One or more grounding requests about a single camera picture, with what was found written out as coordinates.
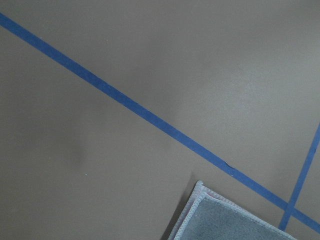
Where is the pink towel with white hem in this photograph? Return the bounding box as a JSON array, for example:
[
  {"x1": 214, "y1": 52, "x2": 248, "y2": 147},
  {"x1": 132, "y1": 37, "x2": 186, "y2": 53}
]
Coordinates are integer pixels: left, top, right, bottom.
[{"x1": 168, "y1": 180, "x2": 294, "y2": 240}]

